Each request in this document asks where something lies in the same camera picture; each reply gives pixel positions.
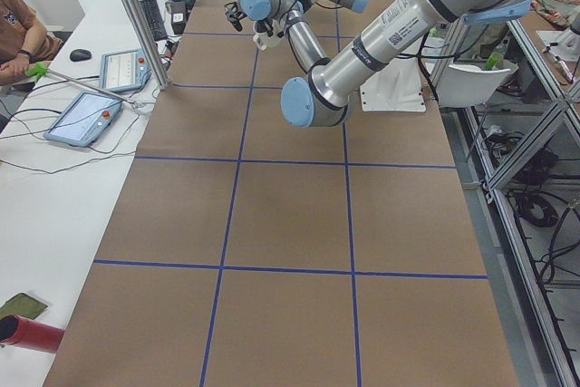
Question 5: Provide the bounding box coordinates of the white HOME mug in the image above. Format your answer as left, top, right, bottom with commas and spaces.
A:
253, 31, 284, 52

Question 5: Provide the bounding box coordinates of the black computer mouse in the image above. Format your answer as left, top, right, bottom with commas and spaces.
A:
69, 49, 92, 63

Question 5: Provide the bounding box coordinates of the seated person brown shirt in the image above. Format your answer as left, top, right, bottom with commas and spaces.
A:
1, 0, 63, 86

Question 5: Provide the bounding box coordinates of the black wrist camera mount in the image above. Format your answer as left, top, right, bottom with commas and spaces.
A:
224, 1, 247, 33

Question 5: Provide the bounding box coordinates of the far blue teach pendant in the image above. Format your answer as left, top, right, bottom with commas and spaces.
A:
100, 48, 151, 92

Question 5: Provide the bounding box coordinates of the green handled metal rod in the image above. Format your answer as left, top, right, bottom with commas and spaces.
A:
25, 62, 145, 109

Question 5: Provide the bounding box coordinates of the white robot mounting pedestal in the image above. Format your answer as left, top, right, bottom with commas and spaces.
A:
360, 58, 426, 112

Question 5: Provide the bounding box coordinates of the aluminium frame rack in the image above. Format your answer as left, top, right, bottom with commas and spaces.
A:
425, 19, 580, 387

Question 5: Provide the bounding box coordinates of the black keyboard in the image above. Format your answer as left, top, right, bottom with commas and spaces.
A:
139, 0, 168, 41

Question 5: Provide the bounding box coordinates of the blue teach pendant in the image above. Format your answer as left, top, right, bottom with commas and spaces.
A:
100, 48, 151, 92
43, 92, 122, 148

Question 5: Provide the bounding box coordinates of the aluminium frame post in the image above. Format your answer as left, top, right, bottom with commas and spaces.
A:
121, 0, 169, 91

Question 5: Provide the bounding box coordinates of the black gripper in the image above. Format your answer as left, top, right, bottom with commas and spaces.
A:
254, 18, 277, 37

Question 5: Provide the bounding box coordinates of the near blue teach pendant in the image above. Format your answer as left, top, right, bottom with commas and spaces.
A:
43, 92, 122, 148

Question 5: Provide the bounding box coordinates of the green cloth pouch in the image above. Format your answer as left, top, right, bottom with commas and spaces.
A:
0, 293, 48, 320

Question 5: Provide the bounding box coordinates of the red cylinder tube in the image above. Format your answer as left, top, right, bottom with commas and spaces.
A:
1, 314, 65, 353

